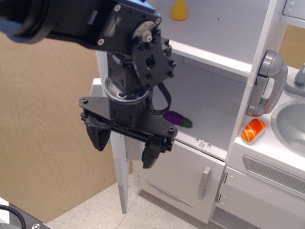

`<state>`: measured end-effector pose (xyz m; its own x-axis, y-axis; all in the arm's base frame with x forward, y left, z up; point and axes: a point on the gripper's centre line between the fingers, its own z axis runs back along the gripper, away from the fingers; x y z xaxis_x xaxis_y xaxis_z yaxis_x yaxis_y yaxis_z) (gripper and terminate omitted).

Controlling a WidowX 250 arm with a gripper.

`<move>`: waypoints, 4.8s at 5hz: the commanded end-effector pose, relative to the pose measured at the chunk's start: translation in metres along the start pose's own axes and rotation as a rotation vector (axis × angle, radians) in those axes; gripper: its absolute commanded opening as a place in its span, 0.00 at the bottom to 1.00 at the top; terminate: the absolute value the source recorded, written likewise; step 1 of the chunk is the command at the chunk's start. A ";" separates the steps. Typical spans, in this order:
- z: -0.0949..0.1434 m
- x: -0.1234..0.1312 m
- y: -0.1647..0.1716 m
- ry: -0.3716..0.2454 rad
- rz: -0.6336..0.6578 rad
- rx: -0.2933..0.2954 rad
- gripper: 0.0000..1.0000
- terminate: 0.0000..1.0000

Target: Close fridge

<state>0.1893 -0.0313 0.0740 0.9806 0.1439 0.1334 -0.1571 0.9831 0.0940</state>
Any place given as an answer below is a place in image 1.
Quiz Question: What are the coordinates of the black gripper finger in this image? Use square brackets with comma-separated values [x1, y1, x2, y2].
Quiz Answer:
[85, 117, 111, 151]
[142, 141, 161, 169]

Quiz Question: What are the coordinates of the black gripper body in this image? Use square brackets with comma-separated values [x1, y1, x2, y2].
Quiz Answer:
[79, 97, 178, 152]

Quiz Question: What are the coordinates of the white fridge door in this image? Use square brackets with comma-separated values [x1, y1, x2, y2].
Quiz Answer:
[90, 51, 130, 214]

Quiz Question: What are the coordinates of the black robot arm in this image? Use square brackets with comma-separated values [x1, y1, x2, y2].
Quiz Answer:
[0, 0, 177, 168]

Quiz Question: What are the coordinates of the purple toy eggplant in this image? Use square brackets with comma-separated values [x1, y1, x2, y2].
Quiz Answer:
[163, 111, 193, 128]

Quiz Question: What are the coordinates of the white lower cabinet door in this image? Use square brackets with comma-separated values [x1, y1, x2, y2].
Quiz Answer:
[133, 141, 225, 223]

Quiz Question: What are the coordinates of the white toy kitchen cabinet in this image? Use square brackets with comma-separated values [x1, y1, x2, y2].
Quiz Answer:
[128, 0, 305, 229]

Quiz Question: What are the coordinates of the orange salmon sushi toy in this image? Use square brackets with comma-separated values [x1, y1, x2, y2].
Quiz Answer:
[241, 118, 267, 144]

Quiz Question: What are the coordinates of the yellow toy corn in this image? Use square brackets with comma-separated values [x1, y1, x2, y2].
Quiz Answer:
[170, 0, 188, 21]

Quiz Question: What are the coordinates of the grey toy sink basin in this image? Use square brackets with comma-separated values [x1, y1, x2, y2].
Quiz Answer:
[271, 101, 305, 157]

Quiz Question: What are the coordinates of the grey toy faucet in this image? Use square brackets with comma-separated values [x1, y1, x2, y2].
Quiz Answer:
[285, 64, 305, 97]

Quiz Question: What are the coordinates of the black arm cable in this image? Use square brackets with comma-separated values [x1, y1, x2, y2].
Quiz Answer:
[149, 82, 173, 115]

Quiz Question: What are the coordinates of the grey door handle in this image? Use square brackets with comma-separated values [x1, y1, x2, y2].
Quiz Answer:
[197, 167, 211, 200]

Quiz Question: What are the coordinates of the black cable on base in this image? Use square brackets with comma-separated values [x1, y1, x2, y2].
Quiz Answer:
[0, 204, 26, 229]

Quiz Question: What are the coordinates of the grey oven handle vent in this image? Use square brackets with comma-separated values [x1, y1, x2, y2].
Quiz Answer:
[242, 156, 305, 195]

